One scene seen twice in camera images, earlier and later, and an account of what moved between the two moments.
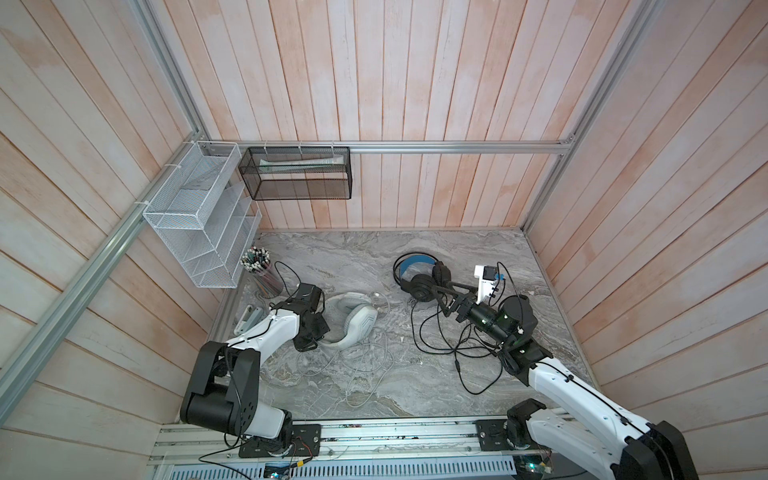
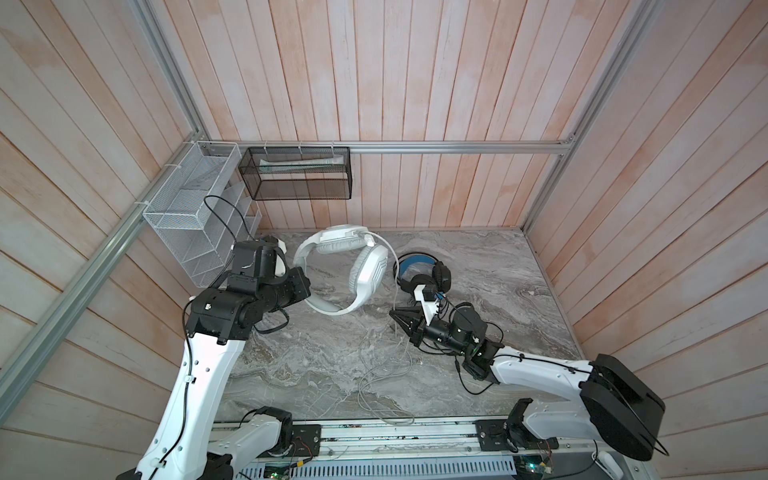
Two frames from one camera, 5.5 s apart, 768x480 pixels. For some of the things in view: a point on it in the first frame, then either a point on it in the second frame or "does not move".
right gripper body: [470, 302] → [441, 332]
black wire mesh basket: [298, 173] does not move
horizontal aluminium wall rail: [551, 147] does not move
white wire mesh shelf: [205, 216] does not move
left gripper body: [310, 337] → [294, 289]
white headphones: [359, 322] → [369, 270]
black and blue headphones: [422, 287] does not move
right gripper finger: [460, 286] → [410, 316]
